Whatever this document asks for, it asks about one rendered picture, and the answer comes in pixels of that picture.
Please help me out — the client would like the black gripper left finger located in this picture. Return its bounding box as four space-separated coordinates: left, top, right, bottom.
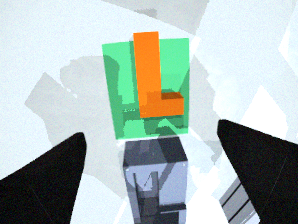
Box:
0 132 86 224

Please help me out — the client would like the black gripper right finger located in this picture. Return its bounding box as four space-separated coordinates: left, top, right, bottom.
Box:
217 119 298 224

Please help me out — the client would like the orange block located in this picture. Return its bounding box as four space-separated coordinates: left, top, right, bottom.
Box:
133 31 185 117

